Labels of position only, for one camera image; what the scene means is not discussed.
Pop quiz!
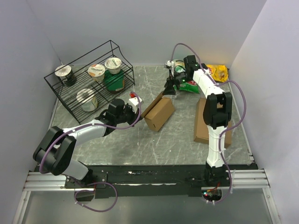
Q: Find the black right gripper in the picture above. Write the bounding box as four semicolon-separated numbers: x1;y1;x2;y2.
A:
162;70;191;96

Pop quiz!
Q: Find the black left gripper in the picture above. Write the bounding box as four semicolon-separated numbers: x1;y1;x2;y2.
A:
115;103;143;127

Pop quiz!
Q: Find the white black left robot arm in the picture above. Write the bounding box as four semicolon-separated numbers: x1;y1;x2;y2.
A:
33;96;143;188

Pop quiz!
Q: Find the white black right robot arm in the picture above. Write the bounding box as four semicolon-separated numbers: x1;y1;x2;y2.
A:
163;55;232;186

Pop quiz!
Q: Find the folded brown cardboard box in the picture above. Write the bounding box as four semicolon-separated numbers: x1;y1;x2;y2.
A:
193;98;232;148

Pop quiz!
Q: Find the green Chuba chips bag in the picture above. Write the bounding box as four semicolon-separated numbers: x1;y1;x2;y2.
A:
172;60;199;94

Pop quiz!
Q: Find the green snack packet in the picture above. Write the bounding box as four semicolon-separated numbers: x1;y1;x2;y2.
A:
104;70;125;92

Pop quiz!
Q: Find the green Chobani yogurt cup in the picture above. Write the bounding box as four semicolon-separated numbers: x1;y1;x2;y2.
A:
105;57;122;75

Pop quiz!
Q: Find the orange Chobani yogurt cup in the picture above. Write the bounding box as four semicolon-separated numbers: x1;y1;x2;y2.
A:
87;64;106;82

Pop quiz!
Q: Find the yellow Lays chips bag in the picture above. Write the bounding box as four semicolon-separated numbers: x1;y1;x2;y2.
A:
207;64;228;83

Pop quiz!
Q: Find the dark yogurt cup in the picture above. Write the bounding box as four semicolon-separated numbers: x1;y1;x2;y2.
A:
54;65;77;87

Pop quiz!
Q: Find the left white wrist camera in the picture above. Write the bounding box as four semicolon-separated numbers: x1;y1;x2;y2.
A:
128;92;143;113

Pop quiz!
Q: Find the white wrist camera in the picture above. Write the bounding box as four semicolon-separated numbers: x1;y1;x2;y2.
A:
128;92;143;113
164;60;174;70

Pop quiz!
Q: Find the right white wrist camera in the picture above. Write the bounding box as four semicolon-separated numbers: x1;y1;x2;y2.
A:
164;60;174;70

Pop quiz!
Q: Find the white ring yogurt cup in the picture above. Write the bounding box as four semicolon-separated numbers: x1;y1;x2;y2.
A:
76;89;98;112

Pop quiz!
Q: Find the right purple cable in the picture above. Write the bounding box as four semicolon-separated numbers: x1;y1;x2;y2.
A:
171;43;247;203

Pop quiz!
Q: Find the purple cable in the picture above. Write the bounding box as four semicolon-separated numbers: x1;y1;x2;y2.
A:
171;43;247;203
39;91;143;212

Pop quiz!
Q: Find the black wire rack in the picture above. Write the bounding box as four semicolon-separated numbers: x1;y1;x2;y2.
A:
44;40;135;124

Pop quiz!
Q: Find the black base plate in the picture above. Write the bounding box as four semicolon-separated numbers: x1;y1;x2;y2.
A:
63;163;258;201

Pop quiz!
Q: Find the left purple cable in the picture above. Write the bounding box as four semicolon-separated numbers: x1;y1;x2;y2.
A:
39;91;143;212

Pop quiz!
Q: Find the aluminium rail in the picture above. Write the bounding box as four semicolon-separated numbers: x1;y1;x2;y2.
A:
23;170;270;191

